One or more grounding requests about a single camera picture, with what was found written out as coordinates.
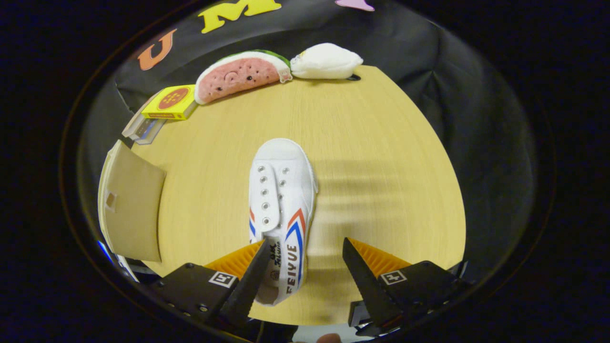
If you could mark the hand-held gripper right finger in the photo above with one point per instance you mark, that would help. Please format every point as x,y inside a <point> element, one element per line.
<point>367,286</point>

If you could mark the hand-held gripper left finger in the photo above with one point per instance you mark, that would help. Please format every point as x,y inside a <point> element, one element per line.
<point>250,286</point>

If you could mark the white striped canvas shoe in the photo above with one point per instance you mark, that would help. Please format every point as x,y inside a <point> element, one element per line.
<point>281,190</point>

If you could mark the beige fabric storage box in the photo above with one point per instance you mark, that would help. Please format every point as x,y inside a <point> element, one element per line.
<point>136,205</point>

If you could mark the blue and white object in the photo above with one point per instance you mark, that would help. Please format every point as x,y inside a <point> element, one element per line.
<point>106,250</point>

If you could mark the yellow book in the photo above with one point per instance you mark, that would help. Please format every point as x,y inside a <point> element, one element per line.
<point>169,102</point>

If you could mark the watermelon slice plush toy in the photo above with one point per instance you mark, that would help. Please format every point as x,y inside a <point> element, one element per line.
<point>238,76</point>

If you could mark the white plush toy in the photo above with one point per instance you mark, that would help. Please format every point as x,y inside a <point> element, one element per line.
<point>326,62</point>

